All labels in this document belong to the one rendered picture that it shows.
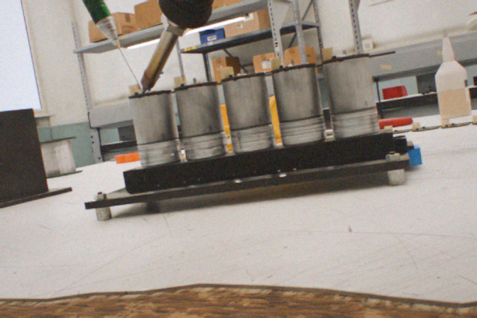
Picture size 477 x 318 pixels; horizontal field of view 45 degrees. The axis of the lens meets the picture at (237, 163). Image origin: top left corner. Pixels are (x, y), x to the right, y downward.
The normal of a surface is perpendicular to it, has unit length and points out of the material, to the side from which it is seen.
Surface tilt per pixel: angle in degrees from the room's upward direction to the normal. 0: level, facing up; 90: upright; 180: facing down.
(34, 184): 90
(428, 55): 90
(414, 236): 0
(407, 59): 90
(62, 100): 90
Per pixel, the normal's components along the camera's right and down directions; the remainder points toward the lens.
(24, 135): 0.79, -0.08
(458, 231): -0.16, -0.98
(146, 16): -0.53, 0.14
